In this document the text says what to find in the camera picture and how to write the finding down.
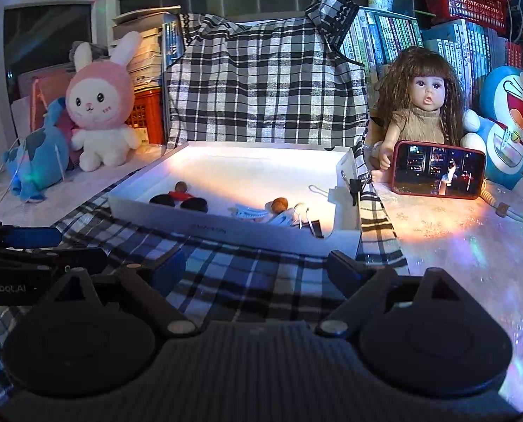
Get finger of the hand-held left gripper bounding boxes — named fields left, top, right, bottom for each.
left=0, top=222, right=63, bottom=250
left=0, top=246, right=109, bottom=275

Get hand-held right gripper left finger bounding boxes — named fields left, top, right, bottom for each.
left=51, top=248, right=198, bottom=335

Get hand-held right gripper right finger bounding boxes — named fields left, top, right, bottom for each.
left=316, top=250, right=464, bottom=335

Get pale blue hair clip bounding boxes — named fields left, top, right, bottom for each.
left=268, top=211, right=297, bottom=228
left=231, top=204, right=269, bottom=223

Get white cardboard box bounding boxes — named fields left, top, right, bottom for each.
left=107, top=141, right=363, bottom=259

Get blue plush animal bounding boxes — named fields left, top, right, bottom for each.
left=3, top=97, right=75, bottom=203

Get small black binder clip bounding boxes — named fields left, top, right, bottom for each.
left=341, top=171, right=364, bottom=206

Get iridescent table cover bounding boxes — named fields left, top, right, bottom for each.
left=370, top=176, right=523, bottom=405

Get red cased smartphone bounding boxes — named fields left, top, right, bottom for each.
left=392, top=140, right=486, bottom=200

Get pink white rabbit plush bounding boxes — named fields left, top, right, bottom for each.
left=66, top=31, right=143, bottom=172

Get pink bag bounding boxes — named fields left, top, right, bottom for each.
left=12, top=69, right=75, bottom=133

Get red plastic crate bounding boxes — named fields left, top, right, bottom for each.
left=125, top=88, right=166, bottom=145

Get brown haired baby doll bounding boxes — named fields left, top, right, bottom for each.
left=367, top=46, right=466, bottom=184

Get black white plaid cloth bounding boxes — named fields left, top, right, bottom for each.
left=0, top=0, right=411, bottom=407

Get grey cloth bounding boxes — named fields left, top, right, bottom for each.
left=70, top=40, right=111, bottom=60

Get stack of white books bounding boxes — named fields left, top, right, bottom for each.
left=112, top=6, right=184, bottom=89

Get blue white cat plush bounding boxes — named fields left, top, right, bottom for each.
left=461, top=65, right=523, bottom=198

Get row of teal books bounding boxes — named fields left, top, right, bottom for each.
left=341, top=6, right=523, bottom=110

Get red plastic basket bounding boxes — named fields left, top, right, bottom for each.
left=422, top=0, right=508, bottom=33

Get beaded white cable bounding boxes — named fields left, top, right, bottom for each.
left=481, top=184, right=523, bottom=226

